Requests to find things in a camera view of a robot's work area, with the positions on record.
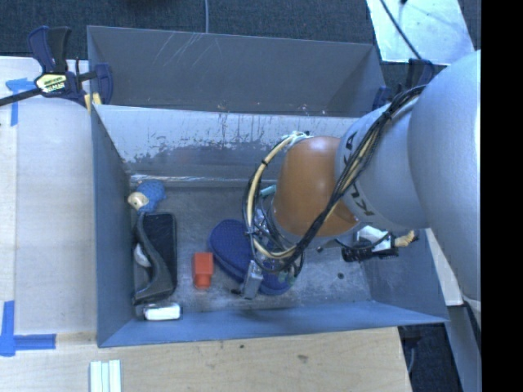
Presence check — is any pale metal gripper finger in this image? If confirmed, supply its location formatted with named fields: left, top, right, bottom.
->
left=239, top=260, right=257, bottom=301
left=251, top=262, right=265, bottom=298

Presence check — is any blue oval pad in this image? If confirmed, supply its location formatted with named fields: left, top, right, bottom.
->
left=206, top=217, right=293, bottom=297

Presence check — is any red-orange plastic block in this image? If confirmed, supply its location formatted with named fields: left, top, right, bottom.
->
left=191, top=252, right=215, bottom=291

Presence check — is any white rectangular block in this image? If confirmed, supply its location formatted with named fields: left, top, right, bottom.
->
left=142, top=301, right=182, bottom=322

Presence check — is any blue toy figure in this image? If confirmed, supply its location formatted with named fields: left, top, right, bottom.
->
left=127, top=179, right=168, bottom=216

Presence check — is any grey metal bin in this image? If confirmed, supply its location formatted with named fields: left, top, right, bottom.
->
left=86, top=24, right=451, bottom=349

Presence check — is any pale wood board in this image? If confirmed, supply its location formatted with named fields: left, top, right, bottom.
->
left=14, top=96, right=100, bottom=336

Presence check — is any black curved-handle box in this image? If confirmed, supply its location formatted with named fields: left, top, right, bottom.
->
left=132, top=211, right=180, bottom=306

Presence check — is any black cylinder on white bracket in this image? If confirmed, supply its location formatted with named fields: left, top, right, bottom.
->
left=340, top=224, right=420, bottom=264

